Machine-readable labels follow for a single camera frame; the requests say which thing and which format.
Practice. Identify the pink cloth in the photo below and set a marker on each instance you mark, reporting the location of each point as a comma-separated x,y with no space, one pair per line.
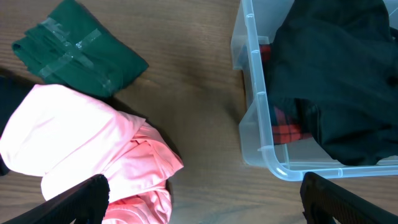
65,137

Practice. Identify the clear plastic storage bin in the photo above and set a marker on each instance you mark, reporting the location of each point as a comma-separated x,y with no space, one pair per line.
256,24

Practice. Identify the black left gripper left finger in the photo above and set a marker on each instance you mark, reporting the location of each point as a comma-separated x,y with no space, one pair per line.
85,203

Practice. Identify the red plaid cloth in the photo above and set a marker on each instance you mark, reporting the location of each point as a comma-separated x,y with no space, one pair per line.
286,121

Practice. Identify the folded dark green cloth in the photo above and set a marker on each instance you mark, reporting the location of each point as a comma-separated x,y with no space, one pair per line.
72,48

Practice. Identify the black cloth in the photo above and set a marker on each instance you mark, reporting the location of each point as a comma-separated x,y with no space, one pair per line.
13,91
333,67

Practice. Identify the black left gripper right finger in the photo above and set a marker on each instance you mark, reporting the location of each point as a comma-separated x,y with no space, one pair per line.
327,203

